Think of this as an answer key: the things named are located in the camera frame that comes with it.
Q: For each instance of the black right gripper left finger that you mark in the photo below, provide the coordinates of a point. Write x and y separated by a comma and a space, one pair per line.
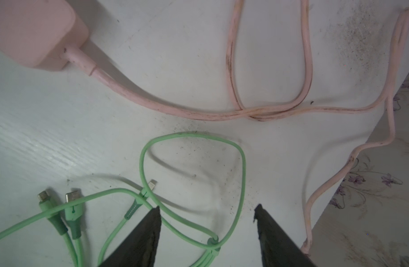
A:
139, 248

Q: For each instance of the pink power strip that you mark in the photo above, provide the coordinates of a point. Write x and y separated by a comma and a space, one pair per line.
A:
34, 33

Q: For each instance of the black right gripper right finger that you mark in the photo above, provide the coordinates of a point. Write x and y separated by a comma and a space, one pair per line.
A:
277, 249

